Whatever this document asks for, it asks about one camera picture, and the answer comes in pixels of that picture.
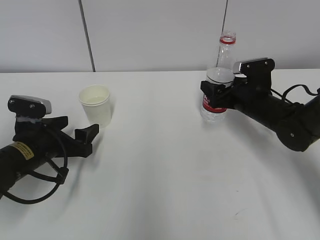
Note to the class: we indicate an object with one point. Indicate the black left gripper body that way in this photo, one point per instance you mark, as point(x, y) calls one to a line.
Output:
point(49, 140)

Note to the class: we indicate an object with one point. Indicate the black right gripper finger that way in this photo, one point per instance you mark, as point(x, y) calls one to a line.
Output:
point(217, 96)

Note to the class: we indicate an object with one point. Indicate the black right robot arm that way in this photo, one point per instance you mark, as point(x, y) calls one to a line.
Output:
point(296, 125)

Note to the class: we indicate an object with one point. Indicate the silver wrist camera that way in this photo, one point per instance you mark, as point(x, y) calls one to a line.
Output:
point(29, 106)
point(255, 64)

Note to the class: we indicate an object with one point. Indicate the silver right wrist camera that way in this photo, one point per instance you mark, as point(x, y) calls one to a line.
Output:
point(255, 64)

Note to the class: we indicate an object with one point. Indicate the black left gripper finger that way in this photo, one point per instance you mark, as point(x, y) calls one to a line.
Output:
point(86, 135)
point(56, 122)

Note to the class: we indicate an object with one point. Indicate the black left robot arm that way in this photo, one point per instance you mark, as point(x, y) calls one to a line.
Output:
point(18, 160)

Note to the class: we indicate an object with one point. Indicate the white paper cup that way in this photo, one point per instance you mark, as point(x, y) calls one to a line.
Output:
point(95, 100)

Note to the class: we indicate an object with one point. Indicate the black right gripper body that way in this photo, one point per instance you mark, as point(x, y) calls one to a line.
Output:
point(253, 91)

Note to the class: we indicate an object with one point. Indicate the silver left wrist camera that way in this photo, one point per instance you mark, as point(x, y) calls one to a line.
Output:
point(29, 106)

